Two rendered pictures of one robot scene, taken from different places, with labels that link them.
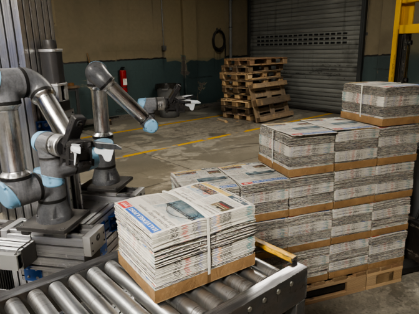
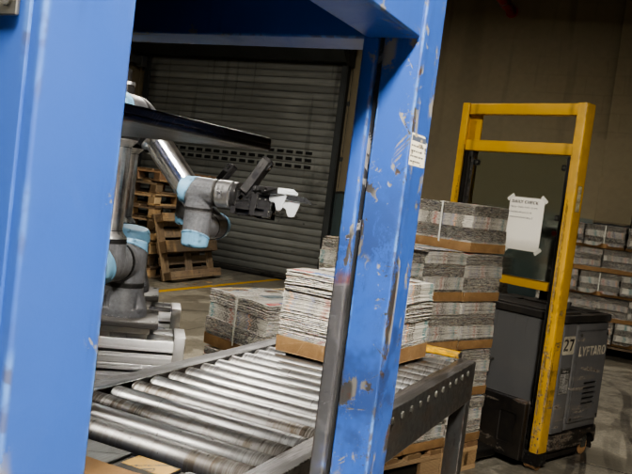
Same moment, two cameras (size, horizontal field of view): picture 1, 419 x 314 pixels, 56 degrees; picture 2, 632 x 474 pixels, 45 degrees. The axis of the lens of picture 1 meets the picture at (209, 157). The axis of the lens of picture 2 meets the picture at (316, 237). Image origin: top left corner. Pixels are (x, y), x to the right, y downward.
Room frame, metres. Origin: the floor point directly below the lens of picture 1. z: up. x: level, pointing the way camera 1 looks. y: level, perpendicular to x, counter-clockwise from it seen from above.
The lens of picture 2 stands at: (-0.71, 1.12, 1.25)
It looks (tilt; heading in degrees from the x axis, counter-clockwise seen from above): 3 degrees down; 336
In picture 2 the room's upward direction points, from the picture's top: 7 degrees clockwise
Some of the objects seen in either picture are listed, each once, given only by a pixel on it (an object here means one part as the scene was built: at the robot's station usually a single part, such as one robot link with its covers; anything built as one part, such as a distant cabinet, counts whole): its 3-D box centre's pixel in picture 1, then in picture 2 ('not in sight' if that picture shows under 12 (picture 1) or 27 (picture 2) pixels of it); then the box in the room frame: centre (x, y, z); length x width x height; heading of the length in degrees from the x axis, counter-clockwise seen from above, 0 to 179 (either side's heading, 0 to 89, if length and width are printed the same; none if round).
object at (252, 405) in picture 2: not in sight; (238, 409); (0.80, 0.57, 0.77); 0.47 x 0.05 x 0.05; 40
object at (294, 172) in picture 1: (293, 161); not in sight; (2.26, -0.50, 0.86); 0.38 x 0.29 x 0.04; 19
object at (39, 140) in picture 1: (48, 143); (199, 192); (1.34, 0.56, 1.21); 0.11 x 0.08 x 0.09; 52
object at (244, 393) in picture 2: not in sight; (254, 403); (0.84, 0.52, 0.77); 0.47 x 0.05 x 0.05; 40
